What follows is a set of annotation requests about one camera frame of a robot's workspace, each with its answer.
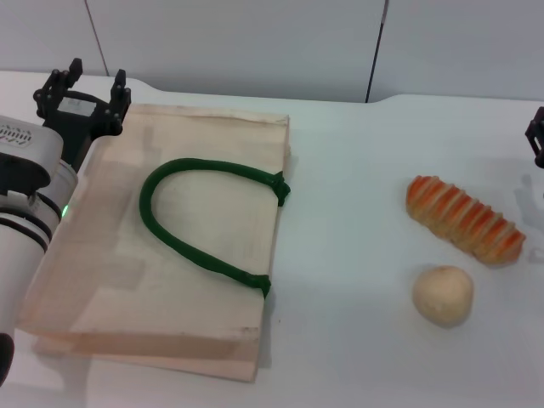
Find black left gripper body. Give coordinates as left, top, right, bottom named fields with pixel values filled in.
left=42, top=89, right=116, bottom=171

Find left wrist camera housing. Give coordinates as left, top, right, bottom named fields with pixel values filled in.
left=0, top=114, right=65, bottom=197

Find beige tote bag green handles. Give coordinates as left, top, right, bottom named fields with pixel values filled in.
left=16, top=103, right=294, bottom=383

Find round egg yolk pastry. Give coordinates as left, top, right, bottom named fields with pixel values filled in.
left=411, top=265, right=474, bottom=328

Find orange striped bread loaf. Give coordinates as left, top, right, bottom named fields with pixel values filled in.
left=405, top=174, right=527, bottom=268

